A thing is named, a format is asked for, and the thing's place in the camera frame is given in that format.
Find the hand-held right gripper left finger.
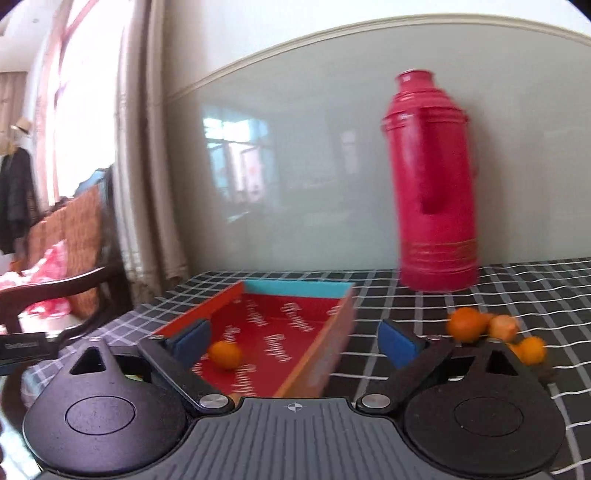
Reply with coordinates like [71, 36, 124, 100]
[68, 320, 234, 415]

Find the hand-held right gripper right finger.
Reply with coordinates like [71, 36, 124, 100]
[355, 320, 532, 414]

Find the small orange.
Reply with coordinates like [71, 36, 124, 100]
[518, 336, 547, 365]
[208, 340, 243, 370]

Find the large orange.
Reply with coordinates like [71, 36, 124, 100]
[446, 307, 485, 343]

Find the red-lined cardboard box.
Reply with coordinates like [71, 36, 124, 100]
[154, 278, 356, 400]

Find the pale orange fruit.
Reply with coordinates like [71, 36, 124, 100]
[488, 315, 519, 342]

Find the red plastic bag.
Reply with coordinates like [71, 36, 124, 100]
[0, 240, 75, 319]

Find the wooden wicker bench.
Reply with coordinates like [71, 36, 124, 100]
[0, 166, 134, 342]

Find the black checked tablecloth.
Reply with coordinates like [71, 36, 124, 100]
[18, 258, 591, 476]

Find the dark coat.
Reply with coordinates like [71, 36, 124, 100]
[0, 147, 38, 254]

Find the red thermos flask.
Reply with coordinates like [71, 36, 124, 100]
[381, 69, 482, 292]

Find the beige lace curtain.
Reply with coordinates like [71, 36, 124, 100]
[113, 0, 190, 305]

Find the window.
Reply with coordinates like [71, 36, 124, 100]
[41, 0, 125, 208]

